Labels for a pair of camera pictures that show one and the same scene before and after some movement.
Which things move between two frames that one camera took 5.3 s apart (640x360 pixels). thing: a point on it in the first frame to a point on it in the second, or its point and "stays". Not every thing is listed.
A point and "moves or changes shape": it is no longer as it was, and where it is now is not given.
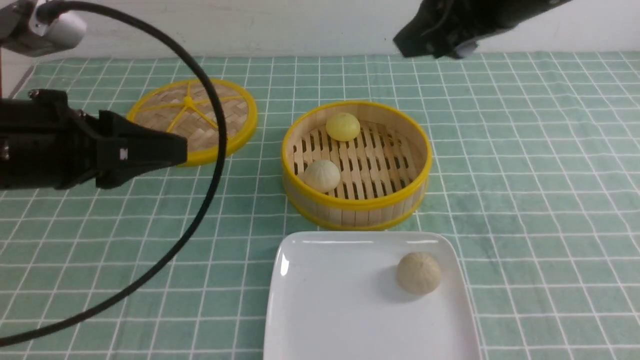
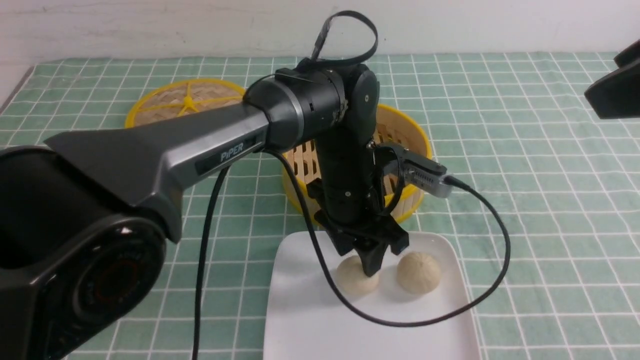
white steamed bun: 418,273 stays
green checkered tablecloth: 535,173 stays
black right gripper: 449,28 to 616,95
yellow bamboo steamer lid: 188,108 stays
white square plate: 335,295 stays
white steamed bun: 322,176 moves or changes shape
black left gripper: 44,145 to 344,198
